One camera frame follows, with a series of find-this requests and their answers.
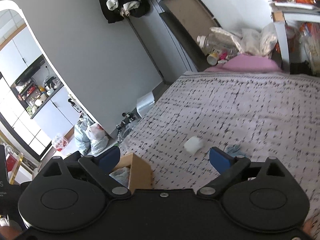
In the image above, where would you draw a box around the light blue fluffy plush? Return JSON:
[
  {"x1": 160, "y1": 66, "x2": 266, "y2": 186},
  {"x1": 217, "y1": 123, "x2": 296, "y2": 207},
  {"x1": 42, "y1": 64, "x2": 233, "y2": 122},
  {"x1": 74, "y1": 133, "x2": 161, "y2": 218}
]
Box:
[{"x1": 225, "y1": 145, "x2": 244, "y2": 157}]

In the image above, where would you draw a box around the small white soft cube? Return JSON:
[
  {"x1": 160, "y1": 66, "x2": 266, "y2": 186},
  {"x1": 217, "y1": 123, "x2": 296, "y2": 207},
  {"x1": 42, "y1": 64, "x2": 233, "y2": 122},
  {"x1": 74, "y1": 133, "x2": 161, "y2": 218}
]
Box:
[{"x1": 183, "y1": 136, "x2": 203, "y2": 155}]

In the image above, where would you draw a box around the open cardboard box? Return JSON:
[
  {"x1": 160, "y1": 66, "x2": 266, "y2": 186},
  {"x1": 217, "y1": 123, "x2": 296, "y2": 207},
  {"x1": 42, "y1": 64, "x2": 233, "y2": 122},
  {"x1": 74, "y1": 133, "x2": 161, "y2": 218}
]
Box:
[{"x1": 112, "y1": 153, "x2": 153, "y2": 192}]

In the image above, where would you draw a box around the clear crumpled plastic bag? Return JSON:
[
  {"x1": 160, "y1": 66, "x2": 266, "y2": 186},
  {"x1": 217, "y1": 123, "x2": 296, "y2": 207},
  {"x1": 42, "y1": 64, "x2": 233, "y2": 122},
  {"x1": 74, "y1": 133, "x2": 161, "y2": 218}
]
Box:
[{"x1": 116, "y1": 122, "x2": 132, "y2": 144}]

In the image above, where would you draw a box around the red white plastic bag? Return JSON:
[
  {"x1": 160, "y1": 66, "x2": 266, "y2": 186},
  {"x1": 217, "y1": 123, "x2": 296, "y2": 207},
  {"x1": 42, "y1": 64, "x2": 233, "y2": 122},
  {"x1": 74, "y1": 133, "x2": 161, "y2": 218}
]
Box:
[{"x1": 52, "y1": 134, "x2": 68, "y2": 152}]

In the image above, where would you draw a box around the grid patterned bed blanket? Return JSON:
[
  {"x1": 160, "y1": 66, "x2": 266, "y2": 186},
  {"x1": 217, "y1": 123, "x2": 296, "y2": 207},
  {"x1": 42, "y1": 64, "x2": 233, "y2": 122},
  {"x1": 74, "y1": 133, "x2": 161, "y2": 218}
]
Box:
[{"x1": 117, "y1": 71, "x2": 320, "y2": 205}]

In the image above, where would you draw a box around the white storage box on floor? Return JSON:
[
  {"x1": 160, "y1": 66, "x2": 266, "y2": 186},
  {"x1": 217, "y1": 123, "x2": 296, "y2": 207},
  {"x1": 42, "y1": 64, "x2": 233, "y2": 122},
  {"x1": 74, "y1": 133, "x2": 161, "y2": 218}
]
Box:
[{"x1": 136, "y1": 92, "x2": 155, "y2": 118}]

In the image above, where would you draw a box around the pink bed sheet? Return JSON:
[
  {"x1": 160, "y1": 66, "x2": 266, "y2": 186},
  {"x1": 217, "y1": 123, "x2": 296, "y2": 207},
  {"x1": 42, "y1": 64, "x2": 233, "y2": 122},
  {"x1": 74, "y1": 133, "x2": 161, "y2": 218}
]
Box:
[{"x1": 204, "y1": 54, "x2": 282, "y2": 73}]

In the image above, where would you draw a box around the grey door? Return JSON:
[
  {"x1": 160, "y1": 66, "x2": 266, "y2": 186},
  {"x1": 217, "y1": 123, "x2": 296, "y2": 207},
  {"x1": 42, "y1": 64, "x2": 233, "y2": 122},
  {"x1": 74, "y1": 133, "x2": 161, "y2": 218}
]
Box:
[{"x1": 130, "y1": 0, "x2": 196, "y2": 84}]

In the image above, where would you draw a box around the clear plastic bottle white cap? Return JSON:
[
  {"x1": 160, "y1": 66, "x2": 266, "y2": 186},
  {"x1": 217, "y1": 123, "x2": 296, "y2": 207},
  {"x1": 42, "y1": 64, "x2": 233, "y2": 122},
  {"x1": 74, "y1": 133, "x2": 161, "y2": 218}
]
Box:
[{"x1": 196, "y1": 33, "x2": 238, "y2": 55}]

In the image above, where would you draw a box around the beige crumpled bags pile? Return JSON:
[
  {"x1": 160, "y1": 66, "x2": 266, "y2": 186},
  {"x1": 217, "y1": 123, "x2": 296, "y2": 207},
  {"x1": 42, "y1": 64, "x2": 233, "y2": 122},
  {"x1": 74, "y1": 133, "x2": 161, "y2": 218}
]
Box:
[{"x1": 209, "y1": 22, "x2": 279, "y2": 57}]

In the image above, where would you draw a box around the brown framed board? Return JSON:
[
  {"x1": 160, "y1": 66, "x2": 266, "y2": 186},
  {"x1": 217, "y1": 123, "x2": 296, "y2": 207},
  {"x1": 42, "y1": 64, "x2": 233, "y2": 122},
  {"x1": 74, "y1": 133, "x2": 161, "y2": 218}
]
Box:
[{"x1": 159, "y1": 0, "x2": 221, "y2": 72}]

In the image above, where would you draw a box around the white cluttered shelf unit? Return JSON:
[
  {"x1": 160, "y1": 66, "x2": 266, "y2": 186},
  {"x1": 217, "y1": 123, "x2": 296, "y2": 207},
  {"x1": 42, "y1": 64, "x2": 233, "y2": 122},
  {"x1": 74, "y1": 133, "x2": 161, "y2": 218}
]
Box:
[{"x1": 270, "y1": 0, "x2": 319, "y2": 76}]

